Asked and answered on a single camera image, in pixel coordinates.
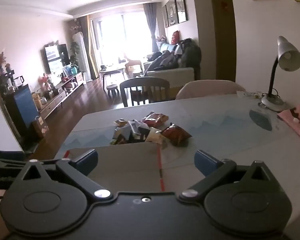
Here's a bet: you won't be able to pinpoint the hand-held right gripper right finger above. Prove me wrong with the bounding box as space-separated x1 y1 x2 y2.
179 150 274 202

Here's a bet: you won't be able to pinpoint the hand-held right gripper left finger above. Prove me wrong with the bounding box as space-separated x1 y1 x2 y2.
22 149 115 200

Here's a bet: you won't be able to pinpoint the cardboard box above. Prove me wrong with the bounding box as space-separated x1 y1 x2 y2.
54 141 164 195

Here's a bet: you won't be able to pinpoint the dark brown snack packet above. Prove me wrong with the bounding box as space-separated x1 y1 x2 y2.
111 128 131 145

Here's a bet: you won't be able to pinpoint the dark red snack packet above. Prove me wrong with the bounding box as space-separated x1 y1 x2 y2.
162 123 192 147

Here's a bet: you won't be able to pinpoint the cream snack packet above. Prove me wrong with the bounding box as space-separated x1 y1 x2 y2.
145 127 166 145

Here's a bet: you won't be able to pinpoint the black silver snack packet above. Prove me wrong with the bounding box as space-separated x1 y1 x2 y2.
127 119 148 133

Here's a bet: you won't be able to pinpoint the printed tablecloth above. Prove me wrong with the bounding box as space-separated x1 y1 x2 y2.
54 94 300 240

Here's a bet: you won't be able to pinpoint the white cabinet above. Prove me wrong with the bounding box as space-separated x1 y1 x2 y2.
0 98 25 153

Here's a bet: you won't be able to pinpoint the brown paper bag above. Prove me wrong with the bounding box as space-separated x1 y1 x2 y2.
32 116 50 138

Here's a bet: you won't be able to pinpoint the black cabinet with blue front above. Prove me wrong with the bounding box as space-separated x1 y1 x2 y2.
0 75 39 137

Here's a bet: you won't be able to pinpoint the wooden television cabinet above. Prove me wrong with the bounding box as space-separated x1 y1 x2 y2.
37 71 87 119

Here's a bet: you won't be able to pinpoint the pink upholstered chair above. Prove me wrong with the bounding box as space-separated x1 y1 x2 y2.
175 79 246 100

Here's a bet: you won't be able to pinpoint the small wooden stool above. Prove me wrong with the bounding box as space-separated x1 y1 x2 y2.
106 84 119 98

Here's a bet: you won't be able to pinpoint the small white wrappers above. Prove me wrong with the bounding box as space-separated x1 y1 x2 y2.
236 91 263 99

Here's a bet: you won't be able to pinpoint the red flower arrangement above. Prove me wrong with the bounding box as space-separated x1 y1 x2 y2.
37 73 53 90

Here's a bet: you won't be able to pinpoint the beige sofa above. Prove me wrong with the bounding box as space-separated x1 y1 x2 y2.
143 42 196 90

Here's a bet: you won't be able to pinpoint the wooden coffee table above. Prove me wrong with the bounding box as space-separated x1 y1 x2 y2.
99 64 127 83

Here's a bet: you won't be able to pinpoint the dark wooden chair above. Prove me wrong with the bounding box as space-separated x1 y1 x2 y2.
119 77 171 107

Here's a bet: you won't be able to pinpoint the pink printed cloth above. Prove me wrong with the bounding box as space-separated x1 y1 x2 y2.
277 103 300 147

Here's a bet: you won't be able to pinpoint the television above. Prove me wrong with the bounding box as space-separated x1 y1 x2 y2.
41 43 70 73

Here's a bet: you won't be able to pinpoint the white standing air conditioner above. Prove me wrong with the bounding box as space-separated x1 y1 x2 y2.
72 32 90 72

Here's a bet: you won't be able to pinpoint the green potted plant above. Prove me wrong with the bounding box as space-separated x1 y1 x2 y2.
69 41 81 67

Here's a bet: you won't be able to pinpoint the wooden armchair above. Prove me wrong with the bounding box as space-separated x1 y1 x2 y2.
124 54 143 74

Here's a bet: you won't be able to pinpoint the pile of dark clothes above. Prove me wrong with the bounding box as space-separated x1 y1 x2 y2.
145 38 202 72

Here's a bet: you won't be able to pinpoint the brown curtain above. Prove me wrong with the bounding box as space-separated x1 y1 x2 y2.
80 15 100 81

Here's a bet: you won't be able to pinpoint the dark wooden door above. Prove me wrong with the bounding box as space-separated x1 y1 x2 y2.
209 0 237 82

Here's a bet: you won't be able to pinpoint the grey desk lamp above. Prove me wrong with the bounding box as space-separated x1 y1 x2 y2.
261 35 300 112

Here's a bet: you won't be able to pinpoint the grey curtain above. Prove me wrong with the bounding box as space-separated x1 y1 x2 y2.
143 2 158 53

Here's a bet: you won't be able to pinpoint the dark framed wall picture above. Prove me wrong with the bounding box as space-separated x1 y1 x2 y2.
161 4 169 28
166 0 177 26
174 0 188 23

